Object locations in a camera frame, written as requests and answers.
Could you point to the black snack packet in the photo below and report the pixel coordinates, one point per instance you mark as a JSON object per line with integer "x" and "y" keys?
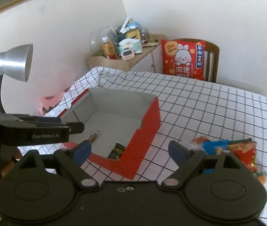
{"x": 117, "y": 151}

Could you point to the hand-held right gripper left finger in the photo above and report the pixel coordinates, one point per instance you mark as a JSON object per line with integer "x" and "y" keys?
{"x": 82, "y": 151}

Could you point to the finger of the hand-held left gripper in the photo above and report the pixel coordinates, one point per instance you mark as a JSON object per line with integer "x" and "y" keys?
{"x": 48, "y": 120}
{"x": 53, "y": 125}

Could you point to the wooden chair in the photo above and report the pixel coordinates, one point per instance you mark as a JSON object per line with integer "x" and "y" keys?
{"x": 214, "y": 58}

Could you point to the white checked sheet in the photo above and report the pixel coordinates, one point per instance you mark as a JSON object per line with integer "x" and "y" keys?
{"x": 194, "y": 98}

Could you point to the orange snack packet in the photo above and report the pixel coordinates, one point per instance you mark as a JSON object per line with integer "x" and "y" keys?
{"x": 200, "y": 140}

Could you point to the light wooden cabinet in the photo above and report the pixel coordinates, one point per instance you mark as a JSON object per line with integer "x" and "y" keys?
{"x": 114, "y": 63}

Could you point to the red cardboard box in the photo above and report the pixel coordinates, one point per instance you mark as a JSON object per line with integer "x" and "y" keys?
{"x": 147, "y": 131}

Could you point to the orange drink bottle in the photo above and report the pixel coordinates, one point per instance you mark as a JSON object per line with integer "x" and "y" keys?
{"x": 108, "y": 49}

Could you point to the white tube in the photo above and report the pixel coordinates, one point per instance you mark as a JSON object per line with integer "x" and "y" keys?
{"x": 124, "y": 25}

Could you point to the clear plastic jar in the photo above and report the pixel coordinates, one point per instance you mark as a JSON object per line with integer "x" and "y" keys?
{"x": 95, "y": 40}

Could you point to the pale green tissue pack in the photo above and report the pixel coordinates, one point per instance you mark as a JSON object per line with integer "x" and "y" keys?
{"x": 131, "y": 46}

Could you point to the blue snack packet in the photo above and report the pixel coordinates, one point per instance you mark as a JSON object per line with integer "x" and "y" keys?
{"x": 214, "y": 147}

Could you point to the dark patterned box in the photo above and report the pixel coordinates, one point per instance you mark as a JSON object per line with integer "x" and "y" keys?
{"x": 145, "y": 35}

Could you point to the white kitchen timer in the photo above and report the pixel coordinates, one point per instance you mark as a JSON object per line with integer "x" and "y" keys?
{"x": 127, "y": 54}

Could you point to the person's left hand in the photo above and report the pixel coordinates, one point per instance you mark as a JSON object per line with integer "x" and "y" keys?
{"x": 6, "y": 172}

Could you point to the red snack packet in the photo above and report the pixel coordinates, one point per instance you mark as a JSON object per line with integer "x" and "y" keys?
{"x": 244, "y": 156}

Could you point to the small brown snack packet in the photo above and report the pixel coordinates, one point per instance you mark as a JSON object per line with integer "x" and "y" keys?
{"x": 94, "y": 137}

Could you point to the silver desk lamp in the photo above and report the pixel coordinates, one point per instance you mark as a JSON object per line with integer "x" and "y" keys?
{"x": 13, "y": 58}

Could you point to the light blue box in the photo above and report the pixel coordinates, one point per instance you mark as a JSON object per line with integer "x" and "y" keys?
{"x": 133, "y": 24}

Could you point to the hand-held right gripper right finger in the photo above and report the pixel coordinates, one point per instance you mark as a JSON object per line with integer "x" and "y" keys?
{"x": 177, "y": 151}

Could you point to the yellow box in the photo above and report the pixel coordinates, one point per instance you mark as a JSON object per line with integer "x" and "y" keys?
{"x": 133, "y": 34}

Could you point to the red rabbit print pillow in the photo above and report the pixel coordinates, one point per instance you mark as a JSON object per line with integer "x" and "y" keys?
{"x": 182, "y": 58}

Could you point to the pink patterned cloth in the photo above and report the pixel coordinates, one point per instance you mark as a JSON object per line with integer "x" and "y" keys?
{"x": 51, "y": 101}

